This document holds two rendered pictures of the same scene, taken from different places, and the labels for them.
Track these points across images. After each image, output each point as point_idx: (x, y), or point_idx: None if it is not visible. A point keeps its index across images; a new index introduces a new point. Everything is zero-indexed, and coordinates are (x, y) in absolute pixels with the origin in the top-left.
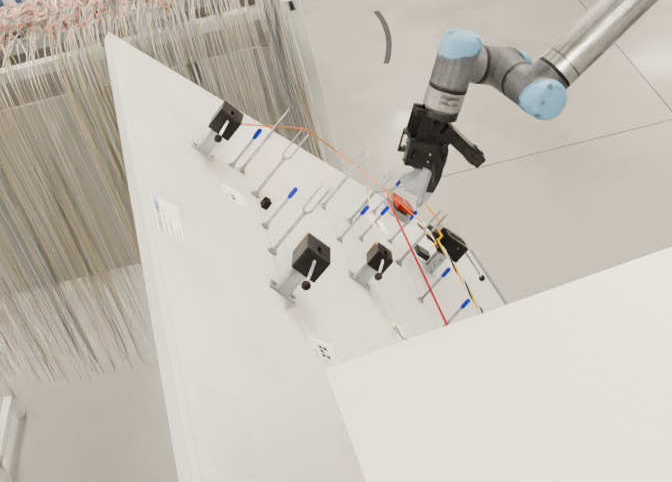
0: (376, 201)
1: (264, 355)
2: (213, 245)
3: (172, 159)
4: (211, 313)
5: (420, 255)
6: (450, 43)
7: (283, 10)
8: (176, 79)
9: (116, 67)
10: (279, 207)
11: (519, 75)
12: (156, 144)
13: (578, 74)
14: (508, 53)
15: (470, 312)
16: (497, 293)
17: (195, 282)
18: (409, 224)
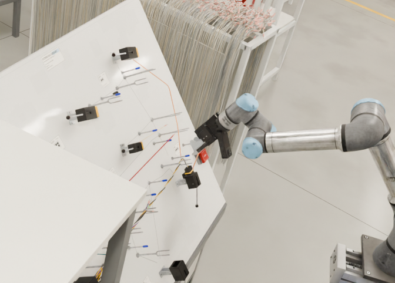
0: None
1: (23, 121)
2: (60, 81)
3: (90, 48)
4: (20, 93)
5: (183, 175)
6: (241, 98)
7: (240, 47)
8: (147, 31)
9: (117, 6)
10: (110, 95)
11: (253, 131)
12: (91, 39)
13: (273, 150)
14: (264, 123)
15: (175, 211)
16: (211, 225)
17: (30, 81)
18: (200, 165)
